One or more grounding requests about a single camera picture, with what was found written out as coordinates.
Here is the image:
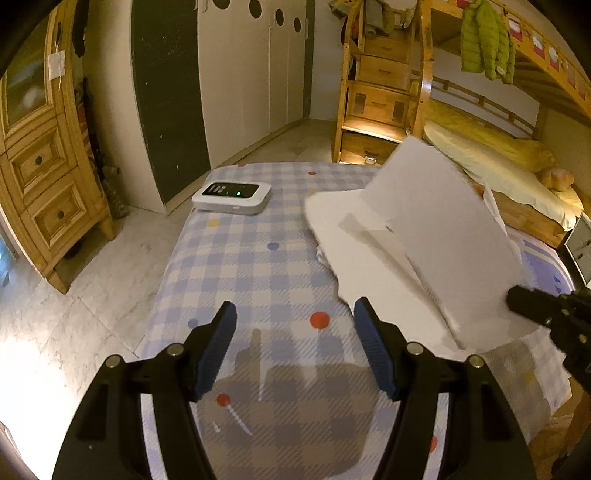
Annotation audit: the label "white electronic device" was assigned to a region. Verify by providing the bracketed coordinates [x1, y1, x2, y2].
[191, 181, 272, 216]

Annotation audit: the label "white wardrobe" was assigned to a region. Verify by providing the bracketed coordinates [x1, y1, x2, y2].
[198, 0, 315, 169]

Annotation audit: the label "pale yellow bedsheet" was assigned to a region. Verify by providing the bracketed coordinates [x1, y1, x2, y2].
[424, 121, 583, 230]

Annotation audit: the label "plush toy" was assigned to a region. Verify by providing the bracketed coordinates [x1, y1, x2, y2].
[540, 167, 575, 191]

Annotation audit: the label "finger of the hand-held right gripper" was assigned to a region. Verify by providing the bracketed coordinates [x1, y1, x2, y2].
[506, 285, 561, 330]

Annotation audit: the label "grey nightstand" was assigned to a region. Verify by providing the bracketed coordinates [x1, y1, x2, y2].
[564, 215, 591, 284]

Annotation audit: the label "checked tablecloth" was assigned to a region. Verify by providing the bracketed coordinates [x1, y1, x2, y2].
[139, 161, 578, 480]

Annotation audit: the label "dark hanging cloth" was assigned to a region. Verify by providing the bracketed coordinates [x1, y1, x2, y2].
[71, 0, 90, 57]

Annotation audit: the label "wooden stair drawers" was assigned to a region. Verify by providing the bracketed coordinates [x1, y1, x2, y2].
[331, 0, 435, 168]

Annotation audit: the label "black wall panel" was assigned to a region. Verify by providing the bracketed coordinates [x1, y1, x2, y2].
[130, 0, 212, 215]

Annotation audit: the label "wooden bunk bed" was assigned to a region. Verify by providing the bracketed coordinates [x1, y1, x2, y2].
[416, 0, 591, 250]

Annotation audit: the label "wooden cabinet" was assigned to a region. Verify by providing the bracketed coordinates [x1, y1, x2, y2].
[0, 0, 116, 296]

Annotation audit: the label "yellow quilt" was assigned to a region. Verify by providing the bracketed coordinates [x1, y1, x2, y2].
[425, 99, 555, 174]

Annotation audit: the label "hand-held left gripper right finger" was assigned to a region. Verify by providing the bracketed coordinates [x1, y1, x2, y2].
[353, 296, 532, 480]

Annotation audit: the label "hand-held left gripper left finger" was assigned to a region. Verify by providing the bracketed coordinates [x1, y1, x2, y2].
[51, 301, 238, 480]

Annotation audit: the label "white paper tag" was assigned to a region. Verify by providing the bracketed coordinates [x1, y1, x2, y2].
[46, 50, 66, 79]

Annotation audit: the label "green puffer jacket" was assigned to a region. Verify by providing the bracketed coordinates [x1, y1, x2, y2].
[460, 0, 516, 85]

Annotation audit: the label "grey clothes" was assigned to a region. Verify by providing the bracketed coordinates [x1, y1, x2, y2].
[362, 0, 411, 35]

